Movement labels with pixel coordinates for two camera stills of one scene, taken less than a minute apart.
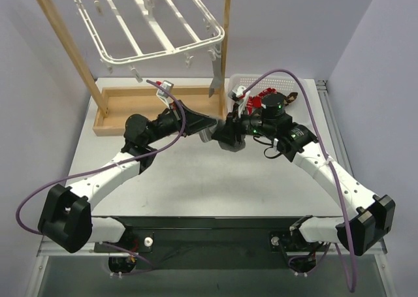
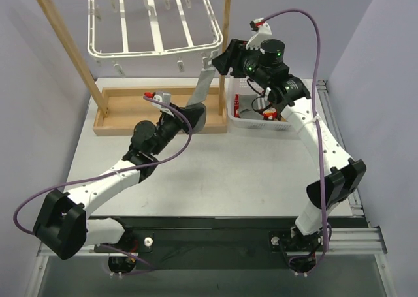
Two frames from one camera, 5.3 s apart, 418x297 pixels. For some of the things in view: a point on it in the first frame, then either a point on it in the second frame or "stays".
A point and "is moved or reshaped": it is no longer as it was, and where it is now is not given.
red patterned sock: (256, 102) is moved or reshaped
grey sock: (206, 136) is moved or reshaped
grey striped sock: (217, 81) → (199, 95)
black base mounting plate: (212, 243) stays
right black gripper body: (231, 129) → (235, 59)
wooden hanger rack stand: (113, 102) stays
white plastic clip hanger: (122, 29) is moved or reshaped
